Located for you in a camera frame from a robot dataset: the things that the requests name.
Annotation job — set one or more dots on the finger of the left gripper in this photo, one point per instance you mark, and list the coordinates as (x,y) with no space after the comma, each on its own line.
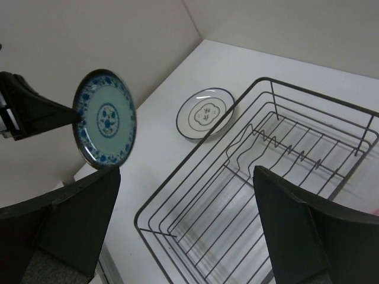
(25,113)

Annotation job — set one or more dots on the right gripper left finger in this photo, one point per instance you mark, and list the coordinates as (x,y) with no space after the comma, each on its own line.
(57,237)

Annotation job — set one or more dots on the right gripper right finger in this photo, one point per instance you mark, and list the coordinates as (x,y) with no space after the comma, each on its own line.
(311,239)

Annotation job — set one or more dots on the blue floral patterned plate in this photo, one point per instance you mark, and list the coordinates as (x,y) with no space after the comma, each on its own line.
(106,131)

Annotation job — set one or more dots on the white plate green rim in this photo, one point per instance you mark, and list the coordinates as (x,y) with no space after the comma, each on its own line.
(202,111)

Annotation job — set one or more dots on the pink plastic plate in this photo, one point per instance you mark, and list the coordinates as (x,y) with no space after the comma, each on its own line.
(375,212)

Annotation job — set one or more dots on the dark wire dish rack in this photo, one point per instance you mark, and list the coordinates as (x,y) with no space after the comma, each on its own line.
(256,204)

